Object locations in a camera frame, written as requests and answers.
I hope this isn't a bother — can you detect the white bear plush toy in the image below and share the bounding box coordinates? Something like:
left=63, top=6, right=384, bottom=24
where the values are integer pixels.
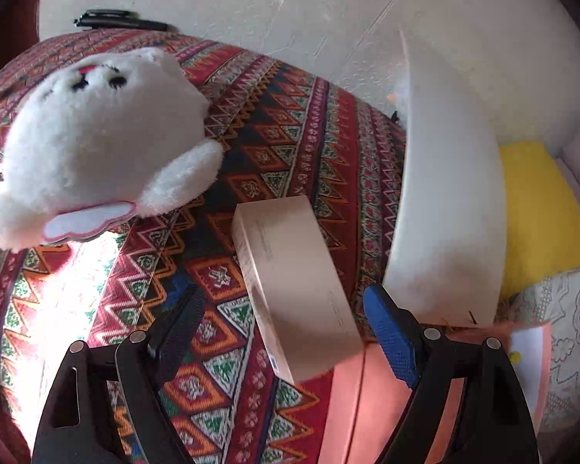
left=0, top=47, right=224, bottom=251

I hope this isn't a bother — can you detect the pink cardboard shoe box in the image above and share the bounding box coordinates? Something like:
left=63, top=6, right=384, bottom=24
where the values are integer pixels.
left=318, top=313, right=551, bottom=463

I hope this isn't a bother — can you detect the white lace cover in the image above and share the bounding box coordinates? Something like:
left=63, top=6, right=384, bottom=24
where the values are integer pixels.
left=507, top=268, right=580, bottom=432

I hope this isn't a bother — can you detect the white shoe box lid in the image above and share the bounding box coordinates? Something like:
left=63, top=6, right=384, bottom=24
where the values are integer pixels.
left=383, top=31, right=507, bottom=328

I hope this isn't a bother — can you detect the yellow cushion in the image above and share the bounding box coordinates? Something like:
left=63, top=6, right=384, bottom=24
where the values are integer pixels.
left=500, top=142, right=580, bottom=300

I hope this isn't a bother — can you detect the colourful patterned tablecloth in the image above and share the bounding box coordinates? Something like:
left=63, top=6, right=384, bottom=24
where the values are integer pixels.
left=0, top=31, right=405, bottom=463

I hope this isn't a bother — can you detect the black pen on ledge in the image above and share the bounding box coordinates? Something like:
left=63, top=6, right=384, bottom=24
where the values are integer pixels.
left=73, top=10, right=171, bottom=31

